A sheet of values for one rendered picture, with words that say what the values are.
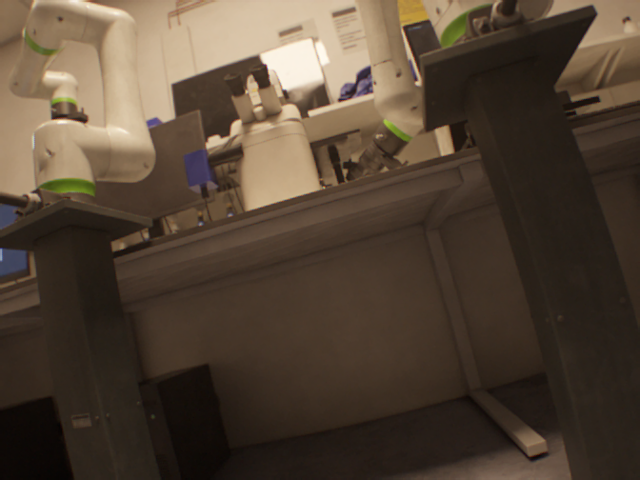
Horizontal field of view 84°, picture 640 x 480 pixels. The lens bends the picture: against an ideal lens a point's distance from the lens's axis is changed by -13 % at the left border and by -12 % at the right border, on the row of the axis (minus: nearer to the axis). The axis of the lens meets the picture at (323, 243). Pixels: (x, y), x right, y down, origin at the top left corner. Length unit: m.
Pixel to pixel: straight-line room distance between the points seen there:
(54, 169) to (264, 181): 0.47
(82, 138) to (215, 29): 1.61
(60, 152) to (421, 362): 1.46
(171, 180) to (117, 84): 0.42
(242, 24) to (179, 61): 0.40
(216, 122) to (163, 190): 0.56
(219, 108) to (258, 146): 0.90
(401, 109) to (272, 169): 0.34
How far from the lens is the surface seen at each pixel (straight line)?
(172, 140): 1.50
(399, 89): 0.97
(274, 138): 1.04
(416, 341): 1.74
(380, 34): 1.02
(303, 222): 0.95
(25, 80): 1.57
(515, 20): 0.66
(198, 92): 2.01
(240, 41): 2.40
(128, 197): 1.51
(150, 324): 2.00
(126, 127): 1.09
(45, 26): 1.26
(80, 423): 0.92
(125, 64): 1.21
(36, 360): 2.44
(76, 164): 0.99
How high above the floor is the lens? 0.50
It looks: 9 degrees up
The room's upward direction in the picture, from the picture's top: 15 degrees counter-clockwise
